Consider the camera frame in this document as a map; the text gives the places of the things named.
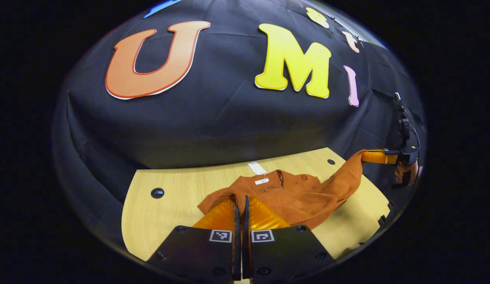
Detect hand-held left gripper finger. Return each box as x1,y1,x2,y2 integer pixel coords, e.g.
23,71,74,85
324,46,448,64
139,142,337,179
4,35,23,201
242,195,335,282
146,195,242,282

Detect orange jacket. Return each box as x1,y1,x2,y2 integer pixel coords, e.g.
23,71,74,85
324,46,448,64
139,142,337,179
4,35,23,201
198,149,368,231

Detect white paper hang tag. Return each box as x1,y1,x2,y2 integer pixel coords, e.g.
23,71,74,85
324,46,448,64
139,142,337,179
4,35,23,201
247,161,269,185

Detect black backdrop cloth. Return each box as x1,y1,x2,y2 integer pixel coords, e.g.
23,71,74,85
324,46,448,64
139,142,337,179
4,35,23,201
52,0,427,237

